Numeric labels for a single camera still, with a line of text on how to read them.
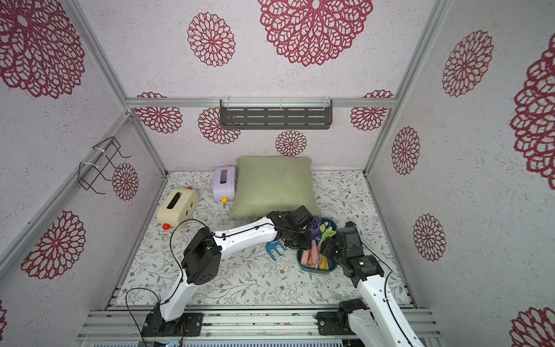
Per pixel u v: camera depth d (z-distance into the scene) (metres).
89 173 0.73
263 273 0.85
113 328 0.75
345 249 0.59
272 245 0.92
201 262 0.52
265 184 0.99
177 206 0.95
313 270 0.83
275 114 0.93
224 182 1.03
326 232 0.88
